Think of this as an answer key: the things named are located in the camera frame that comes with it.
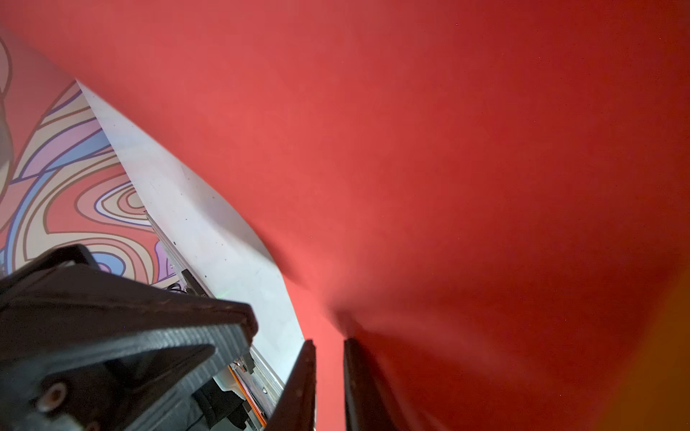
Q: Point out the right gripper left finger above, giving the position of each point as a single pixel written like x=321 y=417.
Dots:
x=296 y=408

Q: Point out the orange paper sheet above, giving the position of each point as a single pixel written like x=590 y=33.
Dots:
x=654 y=395

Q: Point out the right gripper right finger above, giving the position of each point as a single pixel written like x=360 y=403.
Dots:
x=364 y=407

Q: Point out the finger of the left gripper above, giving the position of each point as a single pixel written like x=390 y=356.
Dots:
x=82 y=348

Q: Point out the red paper sheet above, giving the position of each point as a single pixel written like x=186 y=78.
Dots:
x=492 y=197

